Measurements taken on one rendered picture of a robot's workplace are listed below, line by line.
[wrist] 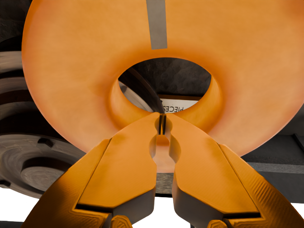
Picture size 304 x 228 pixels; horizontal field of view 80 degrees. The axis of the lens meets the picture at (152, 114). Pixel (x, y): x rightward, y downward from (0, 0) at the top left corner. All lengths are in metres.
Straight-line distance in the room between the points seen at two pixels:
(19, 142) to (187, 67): 0.38
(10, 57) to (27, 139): 0.13
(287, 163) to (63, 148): 6.20
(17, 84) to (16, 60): 0.04
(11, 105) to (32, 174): 0.14
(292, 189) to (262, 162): 3.76
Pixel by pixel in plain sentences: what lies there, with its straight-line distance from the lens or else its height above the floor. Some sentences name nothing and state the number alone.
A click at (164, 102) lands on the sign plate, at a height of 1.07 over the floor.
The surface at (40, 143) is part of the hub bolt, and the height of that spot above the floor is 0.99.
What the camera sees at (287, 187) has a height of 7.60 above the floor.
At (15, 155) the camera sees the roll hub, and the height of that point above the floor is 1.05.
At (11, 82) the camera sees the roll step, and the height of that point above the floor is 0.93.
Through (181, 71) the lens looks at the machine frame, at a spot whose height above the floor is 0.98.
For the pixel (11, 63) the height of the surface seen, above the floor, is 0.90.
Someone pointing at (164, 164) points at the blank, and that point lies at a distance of 0.16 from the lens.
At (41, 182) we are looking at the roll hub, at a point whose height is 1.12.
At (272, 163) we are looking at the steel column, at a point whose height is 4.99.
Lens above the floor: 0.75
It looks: 43 degrees up
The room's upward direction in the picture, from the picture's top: 176 degrees counter-clockwise
